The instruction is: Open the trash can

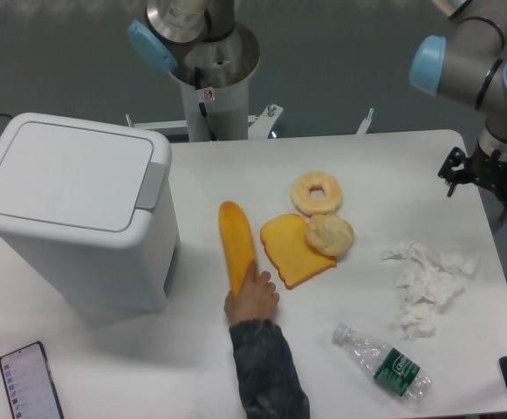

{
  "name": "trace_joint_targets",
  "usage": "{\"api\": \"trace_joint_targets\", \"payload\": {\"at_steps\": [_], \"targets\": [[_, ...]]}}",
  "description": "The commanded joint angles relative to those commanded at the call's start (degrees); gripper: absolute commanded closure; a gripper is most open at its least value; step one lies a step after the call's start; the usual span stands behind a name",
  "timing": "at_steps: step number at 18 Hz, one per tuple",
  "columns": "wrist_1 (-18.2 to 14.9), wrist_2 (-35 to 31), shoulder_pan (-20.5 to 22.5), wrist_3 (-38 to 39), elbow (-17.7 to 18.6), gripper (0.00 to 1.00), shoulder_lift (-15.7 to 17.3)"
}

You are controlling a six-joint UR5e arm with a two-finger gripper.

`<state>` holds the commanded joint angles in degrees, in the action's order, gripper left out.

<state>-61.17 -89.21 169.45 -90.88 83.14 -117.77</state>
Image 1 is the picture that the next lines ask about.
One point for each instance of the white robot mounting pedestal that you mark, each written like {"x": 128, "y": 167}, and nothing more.
{"x": 216, "y": 114}

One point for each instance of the glazed ring donut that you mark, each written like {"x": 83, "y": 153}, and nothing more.
{"x": 316, "y": 192}

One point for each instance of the person's bare hand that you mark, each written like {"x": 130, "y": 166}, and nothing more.
{"x": 256, "y": 299}

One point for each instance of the clear plastic water bottle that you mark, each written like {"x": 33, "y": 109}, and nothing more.
{"x": 391, "y": 369}

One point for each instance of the long orange baguette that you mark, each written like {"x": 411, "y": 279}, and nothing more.
{"x": 238, "y": 244}

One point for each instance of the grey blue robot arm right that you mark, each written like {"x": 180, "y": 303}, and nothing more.
{"x": 468, "y": 68}

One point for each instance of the dark patterned sleeve forearm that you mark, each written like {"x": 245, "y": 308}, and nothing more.
{"x": 268, "y": 382}

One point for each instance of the black smartphone lit screen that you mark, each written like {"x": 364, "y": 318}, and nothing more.
{"x": 29, "y": 385}

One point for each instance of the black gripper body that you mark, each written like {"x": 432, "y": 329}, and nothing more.
{"x": 487, "y": 170}

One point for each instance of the crumpled white tissue paper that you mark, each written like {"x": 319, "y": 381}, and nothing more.
{"x": 429, "y": 280}

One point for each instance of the white lidded trash can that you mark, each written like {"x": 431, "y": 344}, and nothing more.
{"x": 88, "y": 206}

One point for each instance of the round cream puff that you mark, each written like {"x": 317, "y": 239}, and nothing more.
{"x": 329, "y": 234}

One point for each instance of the toast bread slice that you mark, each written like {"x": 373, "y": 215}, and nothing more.
{"x": 285, "y": 245}

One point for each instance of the grey blue robot arm base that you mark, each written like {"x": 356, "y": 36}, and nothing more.
{"x": 199, "y": 42}

